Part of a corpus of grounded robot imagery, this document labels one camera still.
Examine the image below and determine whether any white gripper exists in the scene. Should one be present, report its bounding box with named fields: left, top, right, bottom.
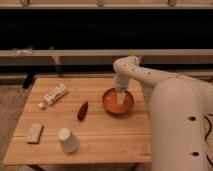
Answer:
left=114, top=75, right=129, bottom=105

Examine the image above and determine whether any orange ceramic bowl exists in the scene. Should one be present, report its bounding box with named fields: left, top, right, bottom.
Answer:
left=102, top=88, right=134, bottom=115

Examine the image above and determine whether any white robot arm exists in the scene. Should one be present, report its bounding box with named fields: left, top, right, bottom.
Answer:
left=113, top=56, right=213, bottom=171

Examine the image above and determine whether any dark red chili pepper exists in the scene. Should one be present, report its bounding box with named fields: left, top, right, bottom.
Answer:
left=77, top=102, right=88, bottom=121

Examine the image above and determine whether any white patterned tube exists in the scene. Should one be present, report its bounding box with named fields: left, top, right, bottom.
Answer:
left=38, top=84, right=67, bottom=110

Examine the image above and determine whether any wooden table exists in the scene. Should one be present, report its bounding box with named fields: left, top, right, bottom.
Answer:
left=3, top=78, right=150, bottom=165

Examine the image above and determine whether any white paper cup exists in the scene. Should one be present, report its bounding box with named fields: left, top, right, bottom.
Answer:
left=58, top=128, right=79, bottom=153

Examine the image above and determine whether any beige rectangular sponge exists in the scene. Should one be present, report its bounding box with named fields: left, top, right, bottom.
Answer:
left=26, top=123, right=44, bottom=144

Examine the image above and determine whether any black cable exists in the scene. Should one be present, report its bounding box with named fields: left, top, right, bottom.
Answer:
left=203, top=113, right=213, bottom=168

